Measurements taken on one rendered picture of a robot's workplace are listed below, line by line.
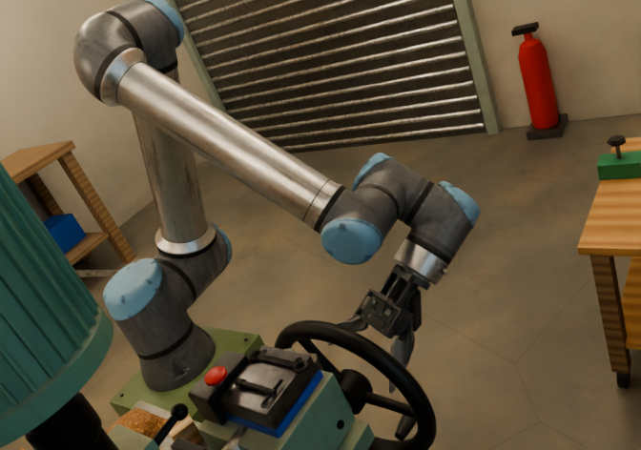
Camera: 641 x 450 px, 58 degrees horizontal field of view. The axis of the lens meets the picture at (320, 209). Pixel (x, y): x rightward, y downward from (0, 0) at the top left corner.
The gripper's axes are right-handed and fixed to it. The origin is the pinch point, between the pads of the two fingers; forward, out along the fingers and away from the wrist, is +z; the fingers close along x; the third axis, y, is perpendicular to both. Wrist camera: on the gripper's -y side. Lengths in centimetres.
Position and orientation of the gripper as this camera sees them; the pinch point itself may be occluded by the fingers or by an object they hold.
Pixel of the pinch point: (359, 369)
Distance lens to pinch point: 109.4
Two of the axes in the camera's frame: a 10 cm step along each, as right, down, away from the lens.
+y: -4.5, -3.0, -8.4
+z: -5.3, 8.5, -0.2
